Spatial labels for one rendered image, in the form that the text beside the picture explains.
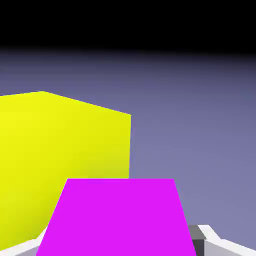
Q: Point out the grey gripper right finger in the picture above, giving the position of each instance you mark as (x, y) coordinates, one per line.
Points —
(212, 246)

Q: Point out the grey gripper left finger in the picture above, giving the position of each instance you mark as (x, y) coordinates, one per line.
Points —
(24, 249)

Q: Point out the small magenta cube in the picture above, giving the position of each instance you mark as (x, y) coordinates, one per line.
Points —
(120, 220)

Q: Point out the large yellow box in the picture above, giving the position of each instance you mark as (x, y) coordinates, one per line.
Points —
(60, 152)

